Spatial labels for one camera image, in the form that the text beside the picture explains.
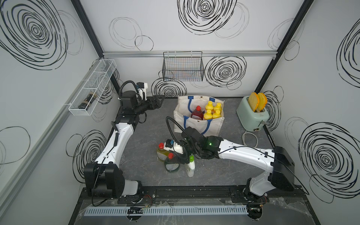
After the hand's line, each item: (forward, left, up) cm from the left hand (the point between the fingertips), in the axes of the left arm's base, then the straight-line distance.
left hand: (158, 97), depth 76 cm
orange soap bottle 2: (-3, -29, -11) cm, 31 cm away
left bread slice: (+10, -60, -11) cm, 62 cm away
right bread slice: (+9, -66, -10) cm, 67 cm away
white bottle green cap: (-31, -18, -18) cm, 40 cm away
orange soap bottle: (+5, -31, -12) cm, 33 cm away
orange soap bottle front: (+2, -35, -9) cm, 37 cm away
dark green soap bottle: (-29, -9, -23) cm, 38 cm away
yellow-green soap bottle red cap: (-23, -3, -22) cm, 32 cm away
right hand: (-27, -8, -15) cm, 32 cm away
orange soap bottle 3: (-2, -34, -10) cm, 36 cm away
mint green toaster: (0, -59, -19) cm, 62 cm away
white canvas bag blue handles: (+8, -13, -23) cm, 28 cm away
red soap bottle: (+4, -23, -18) cm, 30 cm away
